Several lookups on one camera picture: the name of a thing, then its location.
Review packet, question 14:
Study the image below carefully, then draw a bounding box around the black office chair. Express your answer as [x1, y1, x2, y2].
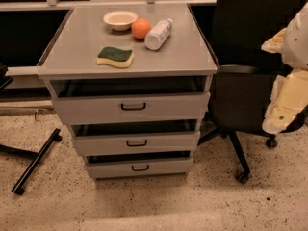
[199, 0, 307, 183]

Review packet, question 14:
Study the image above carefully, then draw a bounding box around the grey bottom drawer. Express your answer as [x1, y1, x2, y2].
[86, 157, 193, 179]

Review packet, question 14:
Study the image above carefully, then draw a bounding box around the green yellow sponge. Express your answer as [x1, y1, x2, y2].
[96, 47, 134, 68]

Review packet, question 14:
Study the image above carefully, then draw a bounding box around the grey drawer cabinet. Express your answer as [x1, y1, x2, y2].
[37, 2, 219, 182]

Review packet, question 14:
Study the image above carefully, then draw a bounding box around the grey drawer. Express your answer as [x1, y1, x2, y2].
[72, 131, 200, 156]
[53, 92, 210, 125]
[86, 157, 193, 179]

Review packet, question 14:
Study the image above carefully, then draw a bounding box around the white plastic bottle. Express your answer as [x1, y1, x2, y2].
[144, 18, 173, 50]

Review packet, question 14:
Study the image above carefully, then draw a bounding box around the grey middle drawer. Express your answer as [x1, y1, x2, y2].
[72, 131, 200, 156]

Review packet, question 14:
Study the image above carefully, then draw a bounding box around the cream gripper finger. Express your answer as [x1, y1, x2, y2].
[261, 28, 286, 54]
[262, 69, 308, 135]

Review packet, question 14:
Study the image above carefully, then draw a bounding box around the white bowl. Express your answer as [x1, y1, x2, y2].
[103, 11, 138, 32]

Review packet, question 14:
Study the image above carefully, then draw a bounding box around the black stand base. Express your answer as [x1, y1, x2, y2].
[0, 129, 62, 195]

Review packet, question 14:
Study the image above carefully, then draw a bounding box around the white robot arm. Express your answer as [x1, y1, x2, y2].
[261, 3, 308, 134]

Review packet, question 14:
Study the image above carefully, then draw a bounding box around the grey top drawer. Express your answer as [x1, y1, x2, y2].
[53, 92, 210, 125]

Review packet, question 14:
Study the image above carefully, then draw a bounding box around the orange fruit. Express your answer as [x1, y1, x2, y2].
[131, 18, 151, 39]

